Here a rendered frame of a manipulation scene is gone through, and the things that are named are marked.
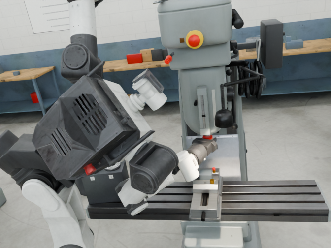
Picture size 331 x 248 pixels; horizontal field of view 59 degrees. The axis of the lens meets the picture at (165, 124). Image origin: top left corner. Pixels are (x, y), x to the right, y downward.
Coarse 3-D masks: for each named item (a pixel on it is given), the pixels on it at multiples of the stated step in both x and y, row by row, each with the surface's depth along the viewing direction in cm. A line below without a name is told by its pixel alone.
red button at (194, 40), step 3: (192, 36) 97; (195, 36) 97; (198, 36) 98; (189, 39) 98; (192, 39) 98; (195, 39) 97; (198, 39) 98; (189, 42) 98; (192, 42) 98; (195, 42) 98; (198, 42) 98; (192, 45) 99; (195, 45) 98
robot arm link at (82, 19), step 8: (72, 0) 100; (80, 0) 100; (88, 0) 102; (72, 8) 101; (80, 8) 100; (88, 8) 101; (72, 16) 101; (80, 16) 100; (88, 16) 101; (72, 24) 101; (80, 24) 100; (88, 24) 101; (72, 32) 101; (80, 32) 100; (88, 32) 101; (96, 32) 105
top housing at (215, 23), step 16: (176, 0) 100; (192, 0) 98; (208, 0) 97; (224, 0) 97; (160, 16) 103; (176, 16) 100; (192, 16) 99; (208, 16) 98; (224, 16) 99; (160, 32) 107; (176, 32) 102; (208, 32) 101; (224, 32) 101
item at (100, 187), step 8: (112, 168) 153; (120, 168) 155; (88, 176) 153; (96, 176) 153; (104, 176) 153; (112, 176) 153; (120, 176) 153; (128, 176) 165; (88, 184) 155; (96, 184) 155; (104, 184) 155; (112, 184) 155; (88, 192) 158; (96, 192) 158; (104, 192) 157; (112, 192) 157; (88, 200) 160; (96, 200) 160; (104, 200) 160; (112, 200) 159; (120, 200) 159
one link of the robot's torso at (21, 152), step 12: (0, 144) 97; (12, 144) 99; (24, 144) 100; (0, 156) 97; (12, 156) 96; (24, 156) 97; (36, 156) 97; (12, 168) 98; (24, 168) 100; (36, 168) 99; (48, 168) 99; (60, 180) 101; (72, 180) 103
